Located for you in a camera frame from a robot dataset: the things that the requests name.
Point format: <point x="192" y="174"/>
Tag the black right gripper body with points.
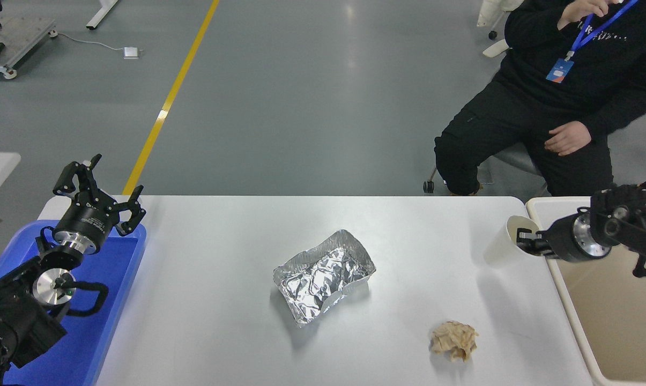
<point x="564" y="241"/>

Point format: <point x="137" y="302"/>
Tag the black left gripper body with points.
<point x="89" y="220"/>

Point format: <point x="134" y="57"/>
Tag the white paper cup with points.
<point x="502" y="244"/>

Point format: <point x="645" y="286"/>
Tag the tan paper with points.
<point x="454" y="340"/>

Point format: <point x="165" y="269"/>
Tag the foil tray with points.
<point x="322" y="279"/>

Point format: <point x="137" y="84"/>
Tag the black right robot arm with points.
<point x="633" y="214"/>

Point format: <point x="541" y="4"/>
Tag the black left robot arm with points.
<point x="12" y="321"/>

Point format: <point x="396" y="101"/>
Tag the person's left hand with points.
<point x="568" y="138"/>

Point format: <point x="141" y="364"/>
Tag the person's right hand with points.
<point x="583" y="8"/>

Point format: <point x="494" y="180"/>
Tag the blue plastic tray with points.
<point x="113" y="279"/>

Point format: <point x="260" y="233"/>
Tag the grey office chair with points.
<point x="515" y="158"/>

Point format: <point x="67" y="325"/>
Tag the large pale bin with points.
<point x="612" y="321"/>

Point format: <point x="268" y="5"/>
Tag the person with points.
<point x="515" y="107"/>

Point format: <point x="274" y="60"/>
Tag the white power adapter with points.
<point x="131" y="53"/>

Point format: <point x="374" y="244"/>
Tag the metal wheeled platform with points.
<point x="28" y="32"/>

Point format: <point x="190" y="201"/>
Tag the white desk leg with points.
<point x="100" y="15"/>

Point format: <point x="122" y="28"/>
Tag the white chair armrest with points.
<point x="497" y="48"/>

